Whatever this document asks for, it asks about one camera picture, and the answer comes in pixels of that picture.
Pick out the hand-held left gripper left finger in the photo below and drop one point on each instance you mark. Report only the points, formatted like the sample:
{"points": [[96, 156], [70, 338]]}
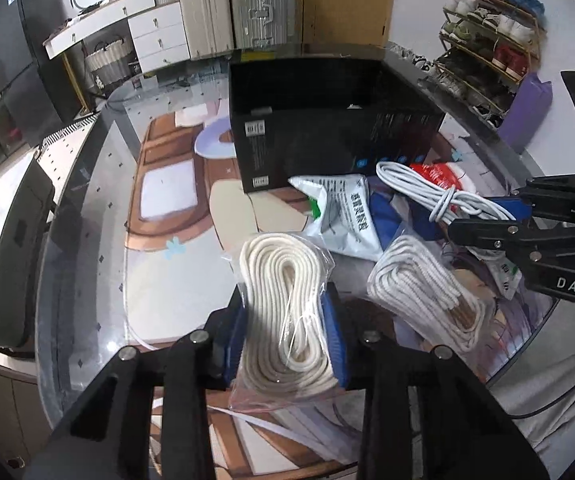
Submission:
{"points": [[235, 345]]}

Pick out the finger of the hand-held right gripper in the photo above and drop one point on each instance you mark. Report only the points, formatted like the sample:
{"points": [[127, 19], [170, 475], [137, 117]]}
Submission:
{"points": [[557, 195], [517, 235]]}

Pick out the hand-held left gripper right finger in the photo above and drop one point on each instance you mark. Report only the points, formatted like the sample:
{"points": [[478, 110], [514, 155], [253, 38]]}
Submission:
{"points": [[336, 345]]}

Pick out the green and white packet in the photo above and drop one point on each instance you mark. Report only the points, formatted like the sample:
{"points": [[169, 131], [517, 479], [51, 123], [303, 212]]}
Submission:
{"points": [[505, 275]]}

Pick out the purple bag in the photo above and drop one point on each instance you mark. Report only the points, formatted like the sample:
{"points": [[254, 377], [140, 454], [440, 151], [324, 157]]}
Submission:
{"points": [[527, 110]]}

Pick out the red and white packet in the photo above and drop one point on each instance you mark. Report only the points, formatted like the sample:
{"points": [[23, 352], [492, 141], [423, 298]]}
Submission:
{"points": [[440, 175]]}

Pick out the blue packet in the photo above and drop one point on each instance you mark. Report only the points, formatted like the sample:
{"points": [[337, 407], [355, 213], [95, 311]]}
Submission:
{"points": [[385, 215]]}

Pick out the white grey printed packet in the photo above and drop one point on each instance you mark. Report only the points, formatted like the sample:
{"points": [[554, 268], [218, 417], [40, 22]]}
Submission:
{"points": [[347, 210]]}

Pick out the shoe rack with shoes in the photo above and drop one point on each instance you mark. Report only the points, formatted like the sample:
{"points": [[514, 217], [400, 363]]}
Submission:
{"points": [[487, 45]]}

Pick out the black cardboard box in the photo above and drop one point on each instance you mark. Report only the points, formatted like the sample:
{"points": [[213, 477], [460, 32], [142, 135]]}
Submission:
{"points": [[317, 135]]}

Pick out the black chair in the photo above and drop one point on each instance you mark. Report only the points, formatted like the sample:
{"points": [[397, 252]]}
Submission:
{"points": [[15, 255]]}

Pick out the white perforated panel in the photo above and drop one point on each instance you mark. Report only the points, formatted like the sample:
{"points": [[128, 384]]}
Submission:
{"points": [[65, 152]]}

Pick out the brown cardboard box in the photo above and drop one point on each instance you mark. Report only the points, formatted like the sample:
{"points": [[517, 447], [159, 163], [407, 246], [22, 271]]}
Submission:
{"points": [[350, 2]]}

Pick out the wicker basket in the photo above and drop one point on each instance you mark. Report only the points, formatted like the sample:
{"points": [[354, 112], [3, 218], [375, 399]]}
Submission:
{"points": [[109, 62]]}

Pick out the cream suitcase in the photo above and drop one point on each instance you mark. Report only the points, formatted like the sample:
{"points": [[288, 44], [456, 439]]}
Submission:
{"points": [[205, 12]]}

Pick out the white desk with drawers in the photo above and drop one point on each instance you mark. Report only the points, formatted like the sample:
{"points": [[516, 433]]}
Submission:
{"points": [[137, 25]]}

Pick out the silver suitcase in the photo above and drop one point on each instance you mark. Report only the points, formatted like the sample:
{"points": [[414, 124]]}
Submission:
{"points": [[262, 5]]}

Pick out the black refrigerator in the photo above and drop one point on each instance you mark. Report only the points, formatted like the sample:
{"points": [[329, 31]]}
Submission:
{"points": [[22, 75]]}

